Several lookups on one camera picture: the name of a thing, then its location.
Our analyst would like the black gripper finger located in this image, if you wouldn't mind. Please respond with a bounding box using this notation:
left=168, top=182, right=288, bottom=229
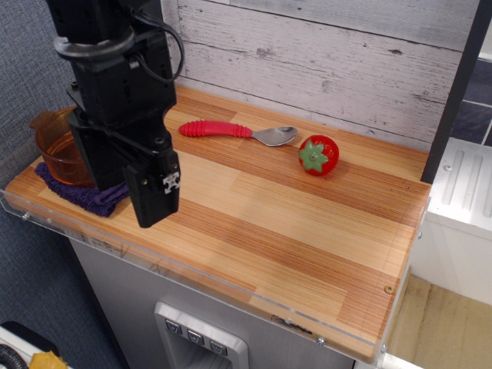
left=68, top=115, right=125, bottom=191
left=122, top=148, right=181, bottom=228

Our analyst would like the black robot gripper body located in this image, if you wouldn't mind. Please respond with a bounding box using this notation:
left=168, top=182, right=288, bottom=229
left=65, top=28, right=177, bottom=167

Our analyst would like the red toy strawberry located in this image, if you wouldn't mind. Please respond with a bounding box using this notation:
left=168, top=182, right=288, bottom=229
left=298, top=135, right=340, bottom=176

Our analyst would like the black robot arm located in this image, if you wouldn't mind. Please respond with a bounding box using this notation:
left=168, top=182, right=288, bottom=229
left=48, top=1, right=181, bottom=228

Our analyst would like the purple folded towel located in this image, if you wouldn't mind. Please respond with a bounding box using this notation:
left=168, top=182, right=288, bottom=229
left=35, top=162, right=129, bottom=218

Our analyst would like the amber glass pot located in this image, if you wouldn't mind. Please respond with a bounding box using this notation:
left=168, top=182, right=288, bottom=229
left=29, top=107, right=95, bottom=187

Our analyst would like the clear acrylic table guard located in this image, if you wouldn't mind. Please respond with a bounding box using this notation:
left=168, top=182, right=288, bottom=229
left=3, top=178, right=415, bottom=368

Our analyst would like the grey cabinet under table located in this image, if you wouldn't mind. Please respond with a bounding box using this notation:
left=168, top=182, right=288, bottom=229
left=71, top=241, right=354, bottom=368

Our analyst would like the silver dispenser panel with buttons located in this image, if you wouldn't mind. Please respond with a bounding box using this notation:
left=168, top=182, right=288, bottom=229
left=154, top=302, right=250, bottom=369

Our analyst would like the yellow object bottom left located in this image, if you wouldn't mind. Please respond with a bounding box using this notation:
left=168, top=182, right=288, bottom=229
left=28, top=351, right=69, bottom=369

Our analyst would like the white appliance at right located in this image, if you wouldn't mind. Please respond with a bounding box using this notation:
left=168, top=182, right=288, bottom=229
left=410, top=138, right=491, bottom=304

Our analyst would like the red handled metal spoon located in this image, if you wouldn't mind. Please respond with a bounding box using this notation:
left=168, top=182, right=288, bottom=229
left=178, top=120, right=298, bottom=147

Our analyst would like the black braided cable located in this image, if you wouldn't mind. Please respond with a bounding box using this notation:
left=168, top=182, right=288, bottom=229
left=0, top=343, right=28, bottom=369

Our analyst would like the dark grey right post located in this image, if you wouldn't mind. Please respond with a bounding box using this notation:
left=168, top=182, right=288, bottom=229
left=421, top=0, right=491, bottom=185

